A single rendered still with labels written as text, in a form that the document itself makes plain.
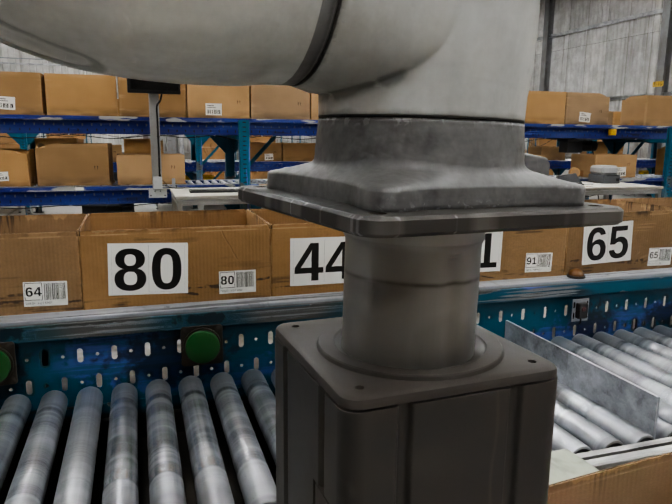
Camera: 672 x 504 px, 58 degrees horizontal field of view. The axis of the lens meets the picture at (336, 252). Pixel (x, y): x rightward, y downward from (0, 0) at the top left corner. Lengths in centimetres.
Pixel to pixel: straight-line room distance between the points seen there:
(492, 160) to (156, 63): 22
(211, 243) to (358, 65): 97
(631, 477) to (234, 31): 72
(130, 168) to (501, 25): 525
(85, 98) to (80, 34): 549
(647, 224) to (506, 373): 142
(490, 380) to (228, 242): 95
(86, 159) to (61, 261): 427
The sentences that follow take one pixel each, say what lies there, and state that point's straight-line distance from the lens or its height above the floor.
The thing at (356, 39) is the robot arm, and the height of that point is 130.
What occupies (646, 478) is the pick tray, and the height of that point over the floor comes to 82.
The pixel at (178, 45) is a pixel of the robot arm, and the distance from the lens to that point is 36.
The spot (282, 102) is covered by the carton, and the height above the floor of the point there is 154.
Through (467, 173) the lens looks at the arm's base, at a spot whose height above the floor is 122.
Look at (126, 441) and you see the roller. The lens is 110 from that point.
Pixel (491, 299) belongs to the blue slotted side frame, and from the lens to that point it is 153.
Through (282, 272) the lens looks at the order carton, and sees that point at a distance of 137.
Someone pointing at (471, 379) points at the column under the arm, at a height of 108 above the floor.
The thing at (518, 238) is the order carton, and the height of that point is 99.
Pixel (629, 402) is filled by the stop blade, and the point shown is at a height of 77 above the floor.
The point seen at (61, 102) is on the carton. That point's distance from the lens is 586.
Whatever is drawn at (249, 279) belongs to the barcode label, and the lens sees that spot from 135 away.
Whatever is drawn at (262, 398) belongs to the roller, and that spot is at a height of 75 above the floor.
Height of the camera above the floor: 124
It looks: 11 degrees down
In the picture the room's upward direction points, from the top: 1 degrees clockwise
